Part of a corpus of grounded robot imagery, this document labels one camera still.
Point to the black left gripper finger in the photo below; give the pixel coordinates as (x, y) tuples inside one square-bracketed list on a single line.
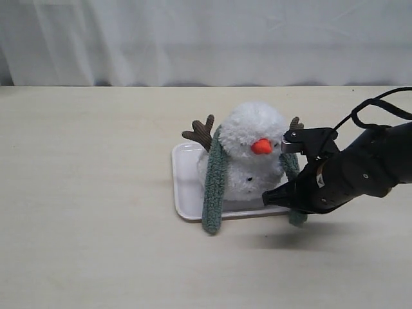
[(283, 196)]

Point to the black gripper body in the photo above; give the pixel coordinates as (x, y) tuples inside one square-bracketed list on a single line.
[(325, 184)]

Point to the white plush snowman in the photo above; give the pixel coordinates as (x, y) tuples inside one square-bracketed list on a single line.
[(248, 115)]

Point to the green knitted scarf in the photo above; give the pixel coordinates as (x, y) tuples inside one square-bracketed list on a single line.
[(240, 165)]

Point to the white rectangular tray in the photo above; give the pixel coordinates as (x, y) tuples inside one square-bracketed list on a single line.
[(188, 190)]

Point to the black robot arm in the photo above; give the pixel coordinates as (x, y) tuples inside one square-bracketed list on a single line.
[(378, 160)]

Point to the white backdrop curtain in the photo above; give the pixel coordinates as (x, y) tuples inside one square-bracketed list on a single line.
[(205, 43)]

